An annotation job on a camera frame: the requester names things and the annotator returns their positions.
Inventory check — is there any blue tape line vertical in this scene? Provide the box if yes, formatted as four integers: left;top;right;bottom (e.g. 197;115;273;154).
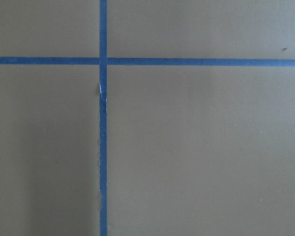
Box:
99;0;108;236

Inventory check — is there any blue tape line horizontal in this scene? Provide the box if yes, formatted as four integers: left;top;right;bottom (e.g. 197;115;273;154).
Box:
0;57;295;67

